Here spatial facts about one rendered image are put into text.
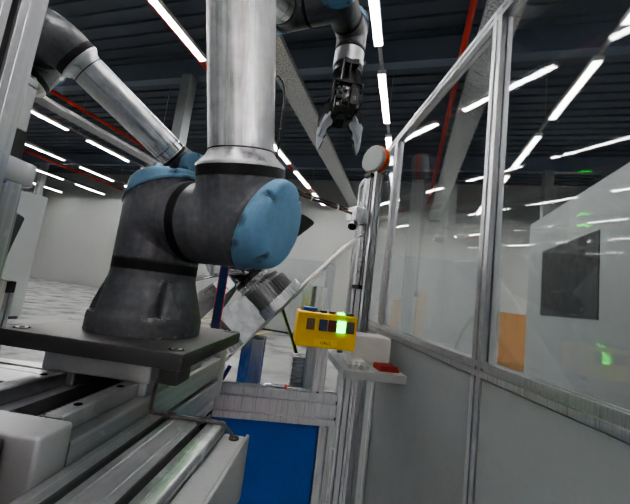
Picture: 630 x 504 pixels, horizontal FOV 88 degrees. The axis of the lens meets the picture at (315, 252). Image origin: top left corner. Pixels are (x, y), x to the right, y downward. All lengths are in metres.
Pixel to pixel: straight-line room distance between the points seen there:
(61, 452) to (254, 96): 0.39
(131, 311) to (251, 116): 0.28
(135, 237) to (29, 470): 0.27
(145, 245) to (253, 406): 0.59
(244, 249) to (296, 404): 0.62
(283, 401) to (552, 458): 0.58
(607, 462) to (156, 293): 0.73
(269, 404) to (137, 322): 0.55
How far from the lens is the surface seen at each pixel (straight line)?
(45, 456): 0.35
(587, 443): 0.79
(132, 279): 0.49
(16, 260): 7.78
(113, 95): 0.94
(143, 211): 0.49
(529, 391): 0.87
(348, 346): 0.90
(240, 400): 0.95
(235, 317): 1.20
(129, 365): 0.46
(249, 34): 0.46
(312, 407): 0.96
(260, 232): 0.38
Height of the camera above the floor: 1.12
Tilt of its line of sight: 7 degrees up
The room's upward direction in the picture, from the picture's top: 7 degrees clockwise
